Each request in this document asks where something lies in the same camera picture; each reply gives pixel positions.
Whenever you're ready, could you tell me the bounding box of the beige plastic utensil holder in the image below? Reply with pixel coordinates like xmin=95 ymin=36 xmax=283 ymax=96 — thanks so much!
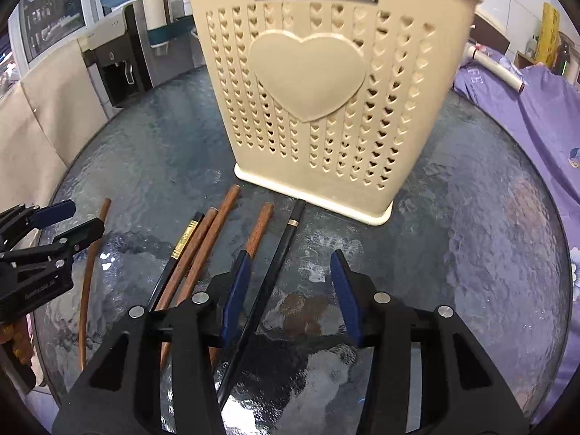
xmin=183 ymin=0 xmax=483 ymax=227

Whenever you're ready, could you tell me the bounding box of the purple floral cloth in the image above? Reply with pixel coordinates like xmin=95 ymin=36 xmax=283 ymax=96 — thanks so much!
xmin=453 ymin=47 xmax=580 ymax=422

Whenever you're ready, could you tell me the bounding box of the teal cup holder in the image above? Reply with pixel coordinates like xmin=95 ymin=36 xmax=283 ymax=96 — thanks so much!
xmin=147 ymin=16 xmax=195 ymax=55

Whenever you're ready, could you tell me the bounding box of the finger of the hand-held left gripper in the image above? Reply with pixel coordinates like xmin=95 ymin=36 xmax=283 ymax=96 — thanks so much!
xmin=0 ymin=217 xmax=106 ymax=273
xmin=0 ymin=200 xmax=77 ymax=248

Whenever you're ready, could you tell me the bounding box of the white paper cup tube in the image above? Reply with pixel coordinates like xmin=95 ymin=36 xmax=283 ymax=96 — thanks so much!
xmin=142 ymin=0 xmax=172 ymax=44

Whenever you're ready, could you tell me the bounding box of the brown wooden chopstick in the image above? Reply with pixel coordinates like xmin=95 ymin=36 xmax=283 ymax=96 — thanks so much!
xmin=78 ymin=198 xmax=112 ymax=371
xmin=209 ymin=203 xmax=275 ymax=370
xmin=154 ymin=207 xmax=219 ymax=313
xmin=159 ymin=185 xmax=242 ymax=370

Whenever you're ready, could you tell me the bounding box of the sliding glass window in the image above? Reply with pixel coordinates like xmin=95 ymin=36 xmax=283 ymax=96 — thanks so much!
xmin=18 ymin=0 xmax=87 ymax=65

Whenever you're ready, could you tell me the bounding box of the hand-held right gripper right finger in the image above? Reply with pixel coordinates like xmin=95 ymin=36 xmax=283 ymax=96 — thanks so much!
xmin=330 ymin=250 xmax=531 ymax=435

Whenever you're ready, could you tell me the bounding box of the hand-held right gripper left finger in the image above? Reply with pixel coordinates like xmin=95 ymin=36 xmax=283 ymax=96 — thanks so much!
xmin=52 ymin=254 xmax=251 ymax=435

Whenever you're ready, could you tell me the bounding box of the grey water dispenser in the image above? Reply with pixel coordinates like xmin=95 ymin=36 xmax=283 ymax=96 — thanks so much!
xmin=79 ymin=2 xmax=195 ymax=121

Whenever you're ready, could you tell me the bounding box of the black chopstick with gold band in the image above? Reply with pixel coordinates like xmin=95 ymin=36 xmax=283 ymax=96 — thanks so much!
xmin=216 ymin=199 xmax=307 ymax=409
xmin=149 ymin=211 xmax=206 ymax=313

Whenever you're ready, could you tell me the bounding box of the white and brown rice cooker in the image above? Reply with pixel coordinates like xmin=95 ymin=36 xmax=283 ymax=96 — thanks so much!
xmin=471 ymin=7 xmax=509 ymax=53

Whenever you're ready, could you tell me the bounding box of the small wooden box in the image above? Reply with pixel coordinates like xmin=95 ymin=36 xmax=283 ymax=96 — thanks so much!
xmin=515 ymin=51 xmax=544 ymax=70

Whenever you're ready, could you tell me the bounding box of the beige cloth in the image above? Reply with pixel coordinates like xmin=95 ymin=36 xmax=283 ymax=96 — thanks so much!
xmin=0 ymin=38 xmax=109 ymax=218

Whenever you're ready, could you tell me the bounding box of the white paper roll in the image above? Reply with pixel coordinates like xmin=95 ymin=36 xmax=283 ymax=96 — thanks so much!
xmin=468 ymin=42 xmax=526 ymax=94

